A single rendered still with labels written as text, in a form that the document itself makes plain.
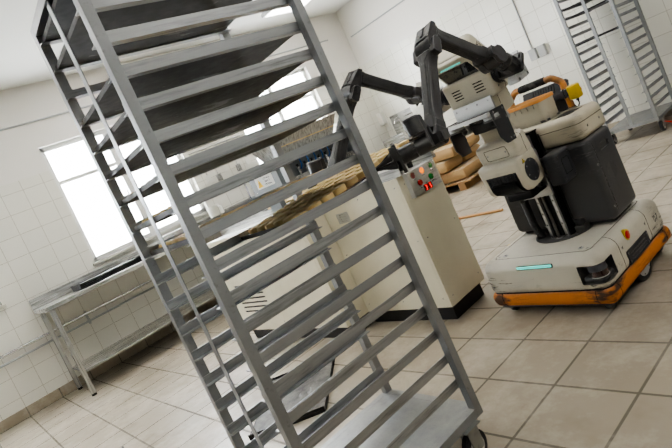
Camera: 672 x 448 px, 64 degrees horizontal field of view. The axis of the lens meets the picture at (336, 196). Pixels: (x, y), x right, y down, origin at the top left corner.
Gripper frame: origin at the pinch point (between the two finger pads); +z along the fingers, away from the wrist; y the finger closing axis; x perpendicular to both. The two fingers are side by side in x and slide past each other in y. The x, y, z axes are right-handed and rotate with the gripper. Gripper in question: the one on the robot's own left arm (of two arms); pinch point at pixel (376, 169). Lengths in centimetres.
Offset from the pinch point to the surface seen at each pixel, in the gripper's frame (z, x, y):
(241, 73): 19, -22, -45
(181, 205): 42, -50, -22
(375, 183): 1.5, -9.2, 2.5
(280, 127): 16.9, -20.5, -26.9
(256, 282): 39, -43, 6
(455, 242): -10, 114, 72
